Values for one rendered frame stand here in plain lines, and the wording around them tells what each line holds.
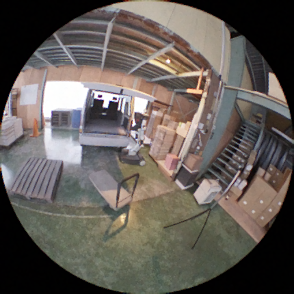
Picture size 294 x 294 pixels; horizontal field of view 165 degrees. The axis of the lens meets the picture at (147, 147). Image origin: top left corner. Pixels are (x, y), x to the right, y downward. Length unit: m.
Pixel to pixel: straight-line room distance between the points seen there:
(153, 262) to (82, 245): 0.92
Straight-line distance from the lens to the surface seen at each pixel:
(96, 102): 4.53
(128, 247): 1.58
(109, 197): 1.66
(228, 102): 3.10
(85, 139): 2.81
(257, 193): 3.51
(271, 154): 5.61
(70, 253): 1.64
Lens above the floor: 1.54
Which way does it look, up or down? 22 degrees down
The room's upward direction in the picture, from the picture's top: 16 degrees clockwise
